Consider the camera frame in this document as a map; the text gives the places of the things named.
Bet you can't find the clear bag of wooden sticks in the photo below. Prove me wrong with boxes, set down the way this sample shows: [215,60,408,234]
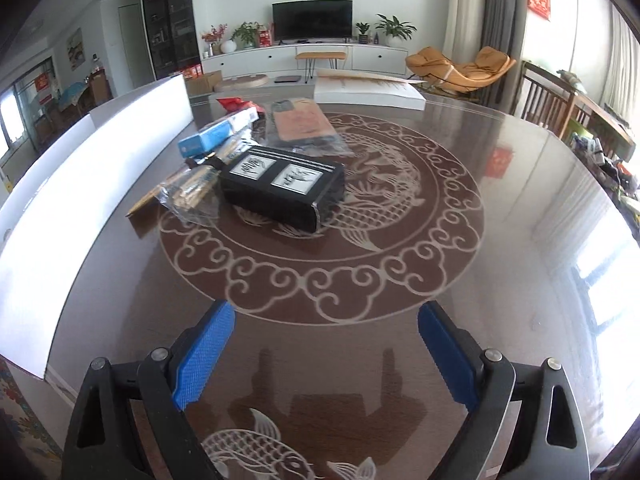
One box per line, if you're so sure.
[125,132,251,225]

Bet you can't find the clear bag with brown case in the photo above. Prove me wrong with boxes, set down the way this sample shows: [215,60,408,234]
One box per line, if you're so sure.
[265,99,351,157]

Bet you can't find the blue and white ointment box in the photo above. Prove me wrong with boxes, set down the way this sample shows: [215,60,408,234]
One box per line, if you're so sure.
[178,110,259,157]

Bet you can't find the black display cabinet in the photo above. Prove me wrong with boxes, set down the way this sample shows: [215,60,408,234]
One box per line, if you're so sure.
[141,0,202,81]

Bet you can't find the patterned rug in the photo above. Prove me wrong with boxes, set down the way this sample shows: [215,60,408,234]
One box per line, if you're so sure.
[0,355,66,480]

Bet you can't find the wooden bench with metal legs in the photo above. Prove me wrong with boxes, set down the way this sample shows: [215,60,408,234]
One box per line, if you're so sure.
[295,51,347,82]

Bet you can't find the brown cardboard box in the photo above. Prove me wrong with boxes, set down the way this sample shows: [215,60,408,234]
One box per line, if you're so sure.
[185,70,223,95]

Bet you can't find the cluttered wooden sideboard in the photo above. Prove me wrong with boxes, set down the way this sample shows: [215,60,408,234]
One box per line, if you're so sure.
[560,70,640,221]

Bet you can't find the framed wall painting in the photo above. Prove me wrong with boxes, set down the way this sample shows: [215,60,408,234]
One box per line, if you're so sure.
[66,28,84,71]

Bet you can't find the dark wooden chair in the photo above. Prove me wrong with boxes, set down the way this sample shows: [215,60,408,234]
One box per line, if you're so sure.
[520,60,576,136]

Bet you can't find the bushy green potted plant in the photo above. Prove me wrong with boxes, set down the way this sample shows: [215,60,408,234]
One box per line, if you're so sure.
[231,21,262,50]

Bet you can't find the white flat box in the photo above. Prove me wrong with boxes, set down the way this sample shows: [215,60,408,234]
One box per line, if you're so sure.
[314,77,427,111]

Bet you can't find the black box with two pictures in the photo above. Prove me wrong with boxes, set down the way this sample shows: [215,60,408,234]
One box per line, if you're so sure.
[220,148,346,235]

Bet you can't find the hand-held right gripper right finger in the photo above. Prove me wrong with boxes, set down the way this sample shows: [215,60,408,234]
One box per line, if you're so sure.
[418,301,591,480]

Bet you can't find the black television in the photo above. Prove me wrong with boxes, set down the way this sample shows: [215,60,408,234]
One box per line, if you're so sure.
[272,0,353,42]

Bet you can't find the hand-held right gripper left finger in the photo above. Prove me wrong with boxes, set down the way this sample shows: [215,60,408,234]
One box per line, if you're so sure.
[61,300,236,480]

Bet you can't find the red wrapped packet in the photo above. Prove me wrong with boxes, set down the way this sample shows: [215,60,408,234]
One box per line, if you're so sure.
[216,97,261,114]

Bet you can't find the red flowers in vase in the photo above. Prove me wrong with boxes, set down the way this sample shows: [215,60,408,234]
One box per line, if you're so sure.
[201,24,228,57]

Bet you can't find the white television cabinet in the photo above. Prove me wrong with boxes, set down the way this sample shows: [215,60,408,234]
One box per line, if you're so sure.
[201,42,408,81]

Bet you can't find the white foam board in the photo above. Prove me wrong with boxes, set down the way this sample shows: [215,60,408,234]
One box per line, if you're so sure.
[0,74,195,380]

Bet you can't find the orange lounge chair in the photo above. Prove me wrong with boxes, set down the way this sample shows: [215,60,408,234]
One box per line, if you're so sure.
[405,46,517,95]

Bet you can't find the white door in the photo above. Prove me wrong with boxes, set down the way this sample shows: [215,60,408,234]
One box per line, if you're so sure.
[118,4,142,88]

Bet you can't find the grey curtain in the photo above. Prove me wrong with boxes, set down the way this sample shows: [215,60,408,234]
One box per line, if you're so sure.
[482,0,530,116]

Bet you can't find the white curtain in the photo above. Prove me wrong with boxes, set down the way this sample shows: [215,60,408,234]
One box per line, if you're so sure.
[446,0,488,58]

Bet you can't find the large green potted plant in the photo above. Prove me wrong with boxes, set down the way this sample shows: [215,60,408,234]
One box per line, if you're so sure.
[375,14,417,46]

